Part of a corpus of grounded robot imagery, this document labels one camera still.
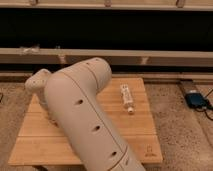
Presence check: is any blue foot pedal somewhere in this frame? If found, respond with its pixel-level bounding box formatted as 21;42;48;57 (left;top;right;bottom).
185;93;207;108

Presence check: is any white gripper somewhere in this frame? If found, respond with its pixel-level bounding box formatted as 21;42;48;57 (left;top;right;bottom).
43;106;57;124

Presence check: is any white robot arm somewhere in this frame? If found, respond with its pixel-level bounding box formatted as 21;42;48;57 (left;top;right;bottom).
25;58;145;171

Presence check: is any wooden shelf rail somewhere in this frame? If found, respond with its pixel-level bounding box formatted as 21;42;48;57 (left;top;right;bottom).
0;47;213;67

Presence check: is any white plastic bottle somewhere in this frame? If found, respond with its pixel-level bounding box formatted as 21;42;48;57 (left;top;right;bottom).
120;84;134;114

